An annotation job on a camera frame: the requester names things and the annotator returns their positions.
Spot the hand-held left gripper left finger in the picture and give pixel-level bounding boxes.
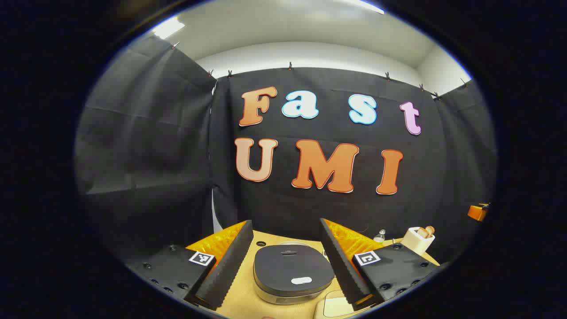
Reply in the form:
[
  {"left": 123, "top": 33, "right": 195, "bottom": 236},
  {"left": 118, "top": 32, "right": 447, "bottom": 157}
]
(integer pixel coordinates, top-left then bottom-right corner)
[{"left": 125, "top": 220, "right": 254, "bottom": 311}]

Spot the ceiling light panel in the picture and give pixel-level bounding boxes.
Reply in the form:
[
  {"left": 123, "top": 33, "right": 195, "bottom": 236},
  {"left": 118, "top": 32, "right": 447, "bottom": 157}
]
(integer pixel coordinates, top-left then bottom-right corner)
[{"left": 153, "top": 18, "right": 185, "bottom": 39}]

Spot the dark grey rice cooker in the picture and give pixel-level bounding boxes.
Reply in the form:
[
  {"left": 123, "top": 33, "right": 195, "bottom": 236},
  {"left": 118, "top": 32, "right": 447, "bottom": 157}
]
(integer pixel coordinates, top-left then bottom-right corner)
[{"left": 253, "top": 242, "right": 336, "bottom": 305}]

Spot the white toaster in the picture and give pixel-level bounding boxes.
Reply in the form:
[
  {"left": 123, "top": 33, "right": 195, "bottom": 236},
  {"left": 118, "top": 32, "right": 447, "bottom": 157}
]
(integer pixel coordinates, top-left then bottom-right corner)
[{"left": 401, "top": 226, "right": 435, "bottom": 256}]

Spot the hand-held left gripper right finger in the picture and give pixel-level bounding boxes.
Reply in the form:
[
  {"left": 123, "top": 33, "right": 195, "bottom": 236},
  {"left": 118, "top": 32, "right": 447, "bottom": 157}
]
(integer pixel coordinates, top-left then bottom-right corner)
[{"left": 319, "top": 218, "right": 441, "bottom": 311}]

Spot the black backdrop cloth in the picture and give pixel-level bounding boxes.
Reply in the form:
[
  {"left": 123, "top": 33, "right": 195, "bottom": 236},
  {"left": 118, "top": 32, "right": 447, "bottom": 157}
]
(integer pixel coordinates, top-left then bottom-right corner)
[{"left": 74, "top": 35, "right": 497, "bottom": 266}]

